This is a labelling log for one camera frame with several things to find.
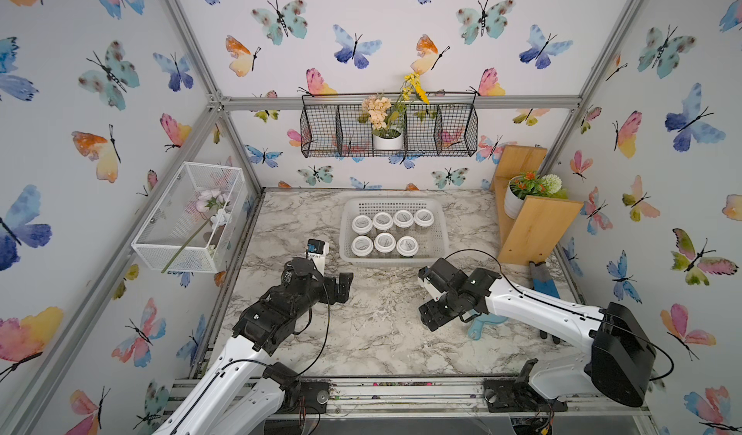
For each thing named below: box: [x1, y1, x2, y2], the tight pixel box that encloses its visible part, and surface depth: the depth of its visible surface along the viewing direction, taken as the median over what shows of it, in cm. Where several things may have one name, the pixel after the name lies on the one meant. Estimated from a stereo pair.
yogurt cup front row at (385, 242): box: [373, 232, 397, 254], surface depth 98 cm
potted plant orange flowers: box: [504, 171, 569, 220], surface depth 93 cm
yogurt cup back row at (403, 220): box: [393, 208, 415, 233], surface depth 103 cm
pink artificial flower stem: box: [161, 188, 232, 274], surface depth 75 cm
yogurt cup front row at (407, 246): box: [396, 234, 420, 259], surface depth 97 cm
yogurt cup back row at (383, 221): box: [372, 211, 394, 232], surface depth 103 cm
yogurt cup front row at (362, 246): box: [350, 234, 374, 258], surface depth 96 cm
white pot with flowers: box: [357, 72, 430, 150], surface depth 86 cm
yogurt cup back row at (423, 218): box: [413, 208, 435, 232], surface depth 104 cm
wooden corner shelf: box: [489, 145, 584, 264], surface depth 90 cm
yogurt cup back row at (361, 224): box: [351, 214, 373, 235], surface depth 101 cm
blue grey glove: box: [529, 261, 561, 299], surface depth 95 cm
